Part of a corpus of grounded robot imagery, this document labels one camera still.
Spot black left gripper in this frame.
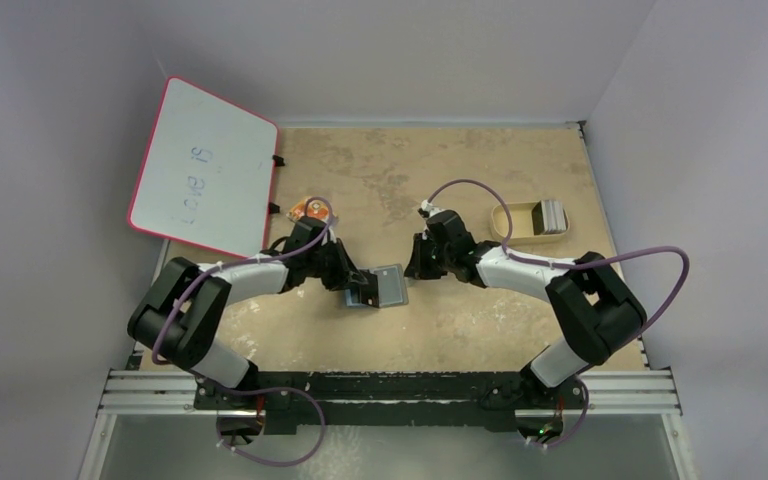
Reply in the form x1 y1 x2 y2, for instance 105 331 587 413
305 239 367 293

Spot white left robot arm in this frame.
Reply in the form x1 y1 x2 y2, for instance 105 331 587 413
127 218 379 409

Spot orange circuit board card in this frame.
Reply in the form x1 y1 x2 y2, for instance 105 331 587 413
286 197 331 222

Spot beige oval tray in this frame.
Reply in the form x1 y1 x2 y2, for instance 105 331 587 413
490 200 571 246

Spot pink framed whiteboard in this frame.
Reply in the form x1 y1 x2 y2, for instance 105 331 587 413
127 77 280 257

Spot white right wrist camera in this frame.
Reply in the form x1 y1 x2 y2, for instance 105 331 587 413
417 200 444 222

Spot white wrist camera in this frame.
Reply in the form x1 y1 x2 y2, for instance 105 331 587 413
417 200 444 222
318 223 338 244

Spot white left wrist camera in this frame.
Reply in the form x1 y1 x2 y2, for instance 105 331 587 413
318 223 338 244

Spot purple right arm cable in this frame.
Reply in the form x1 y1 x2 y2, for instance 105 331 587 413
423 179 691 359

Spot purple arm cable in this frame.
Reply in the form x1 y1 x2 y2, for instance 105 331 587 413
150 197 336 367
423 179 691 359

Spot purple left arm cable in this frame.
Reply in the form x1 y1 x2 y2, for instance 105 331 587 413
150 197 336 367

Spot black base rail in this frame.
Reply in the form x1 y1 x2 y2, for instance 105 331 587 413
194 371 585 436

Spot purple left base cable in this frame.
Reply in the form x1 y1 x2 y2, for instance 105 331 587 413
215 388 329 470

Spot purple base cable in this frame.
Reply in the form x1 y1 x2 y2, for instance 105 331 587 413
524 380 589 452
215 388 329 470

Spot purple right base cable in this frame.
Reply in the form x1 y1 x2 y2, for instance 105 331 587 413
524 380 589 452

